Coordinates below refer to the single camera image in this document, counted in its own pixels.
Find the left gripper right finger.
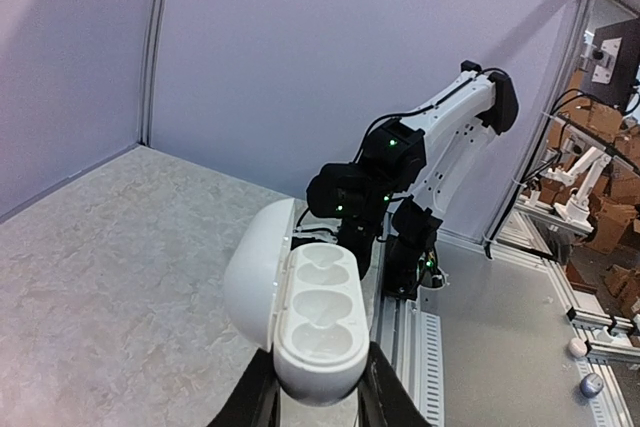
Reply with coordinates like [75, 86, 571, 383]
[357, 342, 425, 427]

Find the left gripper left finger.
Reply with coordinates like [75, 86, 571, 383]
[207, 349, 280, 427]

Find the white charging case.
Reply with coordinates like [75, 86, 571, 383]
[223, 199, 370, 406]

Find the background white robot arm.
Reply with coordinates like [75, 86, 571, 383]
[543, 146, 612, 234]

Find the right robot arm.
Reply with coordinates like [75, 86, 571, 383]
[306, 61, 519, 299]

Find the white ball on floor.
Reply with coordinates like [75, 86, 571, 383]
[567, 337, 588, 359]

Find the blue grey ball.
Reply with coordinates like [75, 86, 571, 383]
[579, 373, 604, 399]

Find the cardboard box pile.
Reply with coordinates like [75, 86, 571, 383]
[525, 71, 639, 314]

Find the white slotted cable duct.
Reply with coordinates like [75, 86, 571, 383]
[419, 312, 445, 427]

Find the aluminium front rail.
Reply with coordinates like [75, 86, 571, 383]
[371, 242, 433, 415]

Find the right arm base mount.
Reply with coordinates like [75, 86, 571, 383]
[382, 235, 448, 301]

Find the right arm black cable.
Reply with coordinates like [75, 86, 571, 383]
[294, 64, 509, 248]

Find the left aluminium corner post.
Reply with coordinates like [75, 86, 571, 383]
[137, 0, 166, 147]

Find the aluminium corner post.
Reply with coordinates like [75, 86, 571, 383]
[483, 0, 595, 258]
[137, 0, 166, 147]

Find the right aluminium corner post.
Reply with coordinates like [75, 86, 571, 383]
[483, 0, 595, 258]

